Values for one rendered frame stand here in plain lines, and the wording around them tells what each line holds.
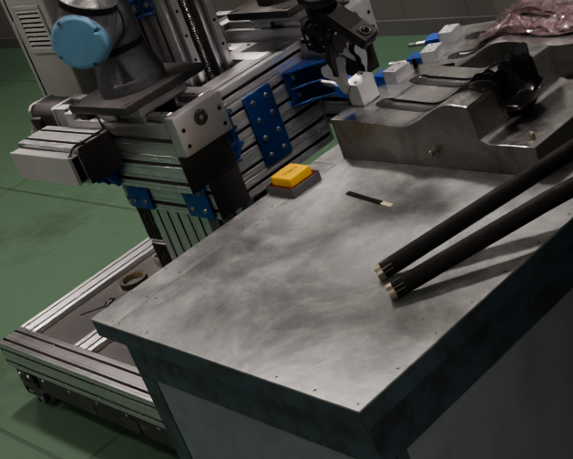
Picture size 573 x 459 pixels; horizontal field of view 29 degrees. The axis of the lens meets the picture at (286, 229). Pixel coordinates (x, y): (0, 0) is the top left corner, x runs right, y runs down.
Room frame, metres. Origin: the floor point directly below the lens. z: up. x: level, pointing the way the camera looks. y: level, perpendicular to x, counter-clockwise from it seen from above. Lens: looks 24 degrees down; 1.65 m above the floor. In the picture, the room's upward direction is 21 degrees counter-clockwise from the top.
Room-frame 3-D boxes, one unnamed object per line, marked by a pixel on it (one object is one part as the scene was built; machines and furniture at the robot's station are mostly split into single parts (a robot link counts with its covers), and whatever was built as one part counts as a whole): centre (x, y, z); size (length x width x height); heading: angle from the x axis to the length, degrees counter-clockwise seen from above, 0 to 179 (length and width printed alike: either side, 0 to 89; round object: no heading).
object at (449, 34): (2.47, -0.47, 0.85); 0.13 x 0.05 x 0.05; 52
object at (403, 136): (1.99, -0.41, 0.87); 0.50 x 0.26 x 0.14; 35
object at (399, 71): (2.24, -0.31, 0.89); 0.13 x 0.05 x 0.05; 34
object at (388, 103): (2.01, -0.41, 0.92); 0.35 x 0.16 x 0.09; 35
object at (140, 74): (2.36, 0.20, 1.09); 0.15 x 0.15 x 0.10
